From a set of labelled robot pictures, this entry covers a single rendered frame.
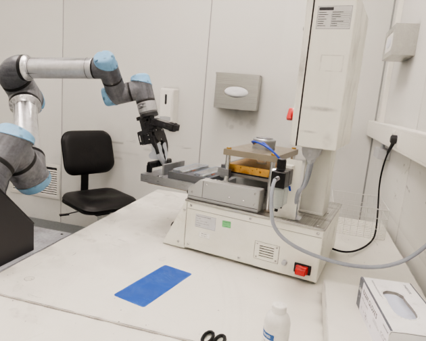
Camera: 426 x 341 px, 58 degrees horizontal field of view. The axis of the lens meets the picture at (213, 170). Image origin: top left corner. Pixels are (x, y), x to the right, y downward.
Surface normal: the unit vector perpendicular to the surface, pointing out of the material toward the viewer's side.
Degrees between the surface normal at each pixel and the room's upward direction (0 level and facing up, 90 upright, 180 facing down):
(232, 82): 90
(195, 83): 90
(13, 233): 90
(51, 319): 0
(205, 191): 90
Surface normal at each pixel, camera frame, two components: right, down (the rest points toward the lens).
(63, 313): 0.08, -0.98
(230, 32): -0.26, 0.16
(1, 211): 0.96, 0.13
